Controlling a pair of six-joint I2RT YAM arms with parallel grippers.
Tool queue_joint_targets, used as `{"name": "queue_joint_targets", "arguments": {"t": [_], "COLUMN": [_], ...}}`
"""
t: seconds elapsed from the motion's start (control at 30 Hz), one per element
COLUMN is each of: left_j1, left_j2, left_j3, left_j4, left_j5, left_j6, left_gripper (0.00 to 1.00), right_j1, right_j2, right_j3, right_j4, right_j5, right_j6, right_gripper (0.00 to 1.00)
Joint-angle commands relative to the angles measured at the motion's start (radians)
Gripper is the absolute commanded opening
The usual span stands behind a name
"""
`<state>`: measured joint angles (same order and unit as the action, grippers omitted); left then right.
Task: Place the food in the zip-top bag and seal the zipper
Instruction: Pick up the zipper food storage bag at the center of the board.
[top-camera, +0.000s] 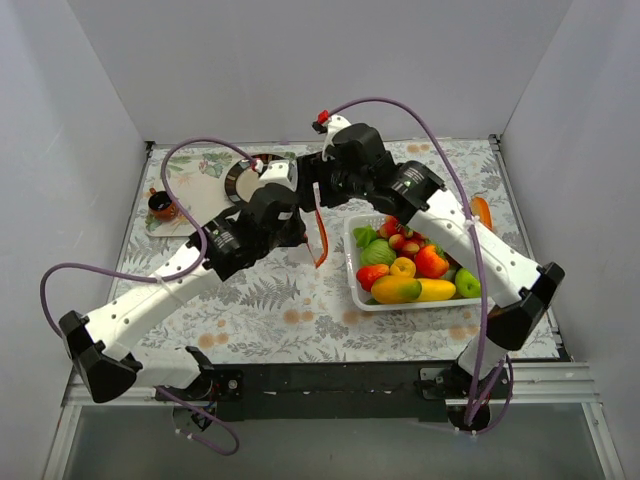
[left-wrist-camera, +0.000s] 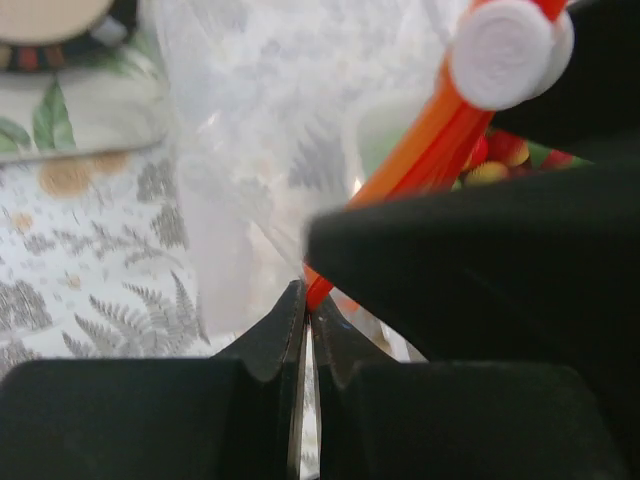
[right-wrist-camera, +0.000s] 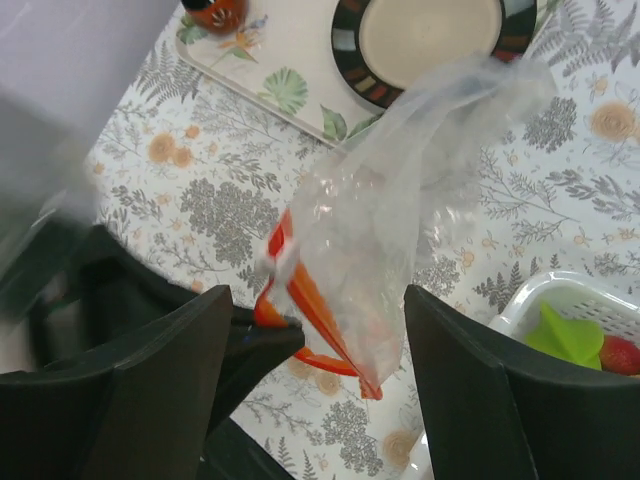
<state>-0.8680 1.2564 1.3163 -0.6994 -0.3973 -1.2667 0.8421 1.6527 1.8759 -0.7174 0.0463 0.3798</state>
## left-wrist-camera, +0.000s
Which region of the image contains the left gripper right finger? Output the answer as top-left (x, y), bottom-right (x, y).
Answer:
top-left (310, 303), bottom-right (630, 479)

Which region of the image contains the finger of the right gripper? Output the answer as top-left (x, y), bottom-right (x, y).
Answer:
top-left (302, 0), bottom-right (640, 471)

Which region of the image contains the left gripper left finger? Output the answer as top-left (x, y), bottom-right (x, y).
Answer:
top-left (1, 281), bottom-right (306, 479)

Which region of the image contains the clear zip bag orange zipper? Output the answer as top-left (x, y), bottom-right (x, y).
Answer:
top-left (144, 0), bottom-right (576, 361)

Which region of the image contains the red lychee bunch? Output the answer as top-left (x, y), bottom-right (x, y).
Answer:
top-left (451, 129), bottom-right (588, 191)

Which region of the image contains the floral tablecloth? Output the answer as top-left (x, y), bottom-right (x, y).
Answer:
top-left (0, 144), bottom-right (321, 480)

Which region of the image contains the floral serving tray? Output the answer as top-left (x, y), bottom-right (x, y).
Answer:
top-left (1, 32), bottom-right (169, 163)

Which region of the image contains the striped rim ceramic plate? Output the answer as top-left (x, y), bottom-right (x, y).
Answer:
top-left (1, 0), bottom-right (140, 73)

